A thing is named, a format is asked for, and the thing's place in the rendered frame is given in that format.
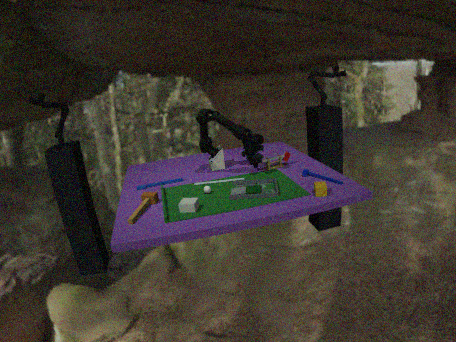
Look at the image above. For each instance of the blue rectangular bar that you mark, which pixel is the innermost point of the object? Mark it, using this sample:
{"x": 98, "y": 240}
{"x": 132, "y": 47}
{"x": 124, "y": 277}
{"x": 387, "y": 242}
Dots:
{"x": 159, "y": 184}

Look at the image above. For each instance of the yellow cube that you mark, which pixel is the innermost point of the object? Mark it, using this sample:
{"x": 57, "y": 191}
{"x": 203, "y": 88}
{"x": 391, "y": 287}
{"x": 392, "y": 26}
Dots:
{"x": 320, "y": 189}

